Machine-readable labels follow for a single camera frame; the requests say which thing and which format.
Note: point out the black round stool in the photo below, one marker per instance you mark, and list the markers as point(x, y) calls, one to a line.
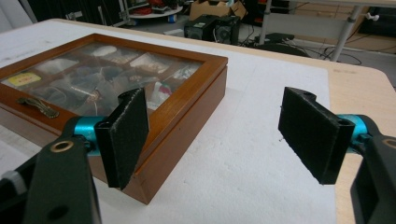
point(280, 49)

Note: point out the open cardboard box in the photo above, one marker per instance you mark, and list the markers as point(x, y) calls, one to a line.
point(205, 11)

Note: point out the round white table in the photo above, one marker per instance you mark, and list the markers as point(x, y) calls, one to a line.
point(155, 14)

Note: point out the wooden box with glass lid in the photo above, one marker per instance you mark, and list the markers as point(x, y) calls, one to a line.
point(193, 119)

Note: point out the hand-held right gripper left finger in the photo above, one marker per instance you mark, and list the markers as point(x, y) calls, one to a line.
point(124, 140)

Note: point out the white desk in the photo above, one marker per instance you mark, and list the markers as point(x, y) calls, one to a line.
point(305, 26)

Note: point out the black computer tower green sticker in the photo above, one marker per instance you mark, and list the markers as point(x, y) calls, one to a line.
point(199, 29)

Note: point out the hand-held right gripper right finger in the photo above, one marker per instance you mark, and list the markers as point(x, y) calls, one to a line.
point(314, 137)

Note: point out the white foam mat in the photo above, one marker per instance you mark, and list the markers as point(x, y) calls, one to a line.
point(249, 155)

